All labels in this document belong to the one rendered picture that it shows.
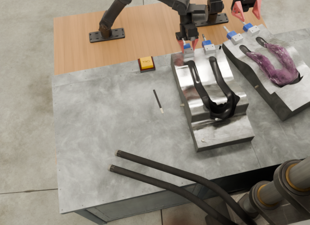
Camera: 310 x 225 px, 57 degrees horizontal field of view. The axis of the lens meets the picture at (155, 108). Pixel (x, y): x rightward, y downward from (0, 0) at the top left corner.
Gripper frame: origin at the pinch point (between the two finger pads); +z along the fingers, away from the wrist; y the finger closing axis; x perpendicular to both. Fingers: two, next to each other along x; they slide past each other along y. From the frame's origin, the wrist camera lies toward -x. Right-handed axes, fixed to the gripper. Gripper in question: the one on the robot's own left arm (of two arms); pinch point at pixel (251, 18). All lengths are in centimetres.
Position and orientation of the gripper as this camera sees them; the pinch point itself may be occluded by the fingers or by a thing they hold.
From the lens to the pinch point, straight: 124.2
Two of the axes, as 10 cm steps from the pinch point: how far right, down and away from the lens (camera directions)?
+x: 0.2, 4.4, 9.0
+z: 1.7, 8.8, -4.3
